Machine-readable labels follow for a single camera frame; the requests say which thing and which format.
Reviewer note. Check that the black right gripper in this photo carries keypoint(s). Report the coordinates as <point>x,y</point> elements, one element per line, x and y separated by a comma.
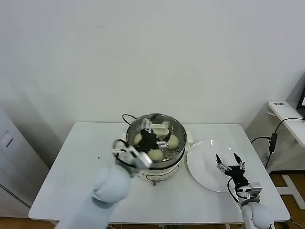
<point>237,175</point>

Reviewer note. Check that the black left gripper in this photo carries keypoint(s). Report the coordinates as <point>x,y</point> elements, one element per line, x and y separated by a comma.
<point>147,140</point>

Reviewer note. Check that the white steamed baozi bun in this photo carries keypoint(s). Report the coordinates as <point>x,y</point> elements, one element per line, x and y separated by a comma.
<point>173,142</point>
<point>156,155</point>
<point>137,139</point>

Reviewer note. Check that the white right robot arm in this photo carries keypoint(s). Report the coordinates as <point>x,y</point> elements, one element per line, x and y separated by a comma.
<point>258,214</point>

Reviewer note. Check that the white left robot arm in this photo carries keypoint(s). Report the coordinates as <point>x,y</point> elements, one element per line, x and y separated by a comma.
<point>104,195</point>

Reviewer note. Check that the perforated steel steamer basket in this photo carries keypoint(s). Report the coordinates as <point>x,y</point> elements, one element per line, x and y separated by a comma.
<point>178,140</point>

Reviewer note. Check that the round white plate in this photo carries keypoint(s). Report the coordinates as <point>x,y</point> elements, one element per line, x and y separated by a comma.
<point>205,167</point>

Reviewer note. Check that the cream electric cooker base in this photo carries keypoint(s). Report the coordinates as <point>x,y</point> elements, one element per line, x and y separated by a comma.
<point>164,173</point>

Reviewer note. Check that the white side desk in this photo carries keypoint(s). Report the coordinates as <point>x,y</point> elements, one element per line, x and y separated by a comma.
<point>288,113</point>

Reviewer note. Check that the small printed desk label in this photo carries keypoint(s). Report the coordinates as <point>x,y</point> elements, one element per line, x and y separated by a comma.
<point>278,104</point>

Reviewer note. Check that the black laptop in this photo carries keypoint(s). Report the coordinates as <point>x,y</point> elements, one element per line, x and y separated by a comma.
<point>302,105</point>

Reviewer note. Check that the white cabinet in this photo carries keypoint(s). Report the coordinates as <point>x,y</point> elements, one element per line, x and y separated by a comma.
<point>14,155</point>

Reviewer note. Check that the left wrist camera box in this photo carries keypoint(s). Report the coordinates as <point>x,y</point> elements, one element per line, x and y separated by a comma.
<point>139,158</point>

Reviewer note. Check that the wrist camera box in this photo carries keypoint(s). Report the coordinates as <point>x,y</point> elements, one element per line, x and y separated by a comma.
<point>251,189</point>
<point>139,158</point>

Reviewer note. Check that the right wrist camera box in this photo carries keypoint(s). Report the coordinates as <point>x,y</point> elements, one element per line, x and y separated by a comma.
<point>251,189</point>

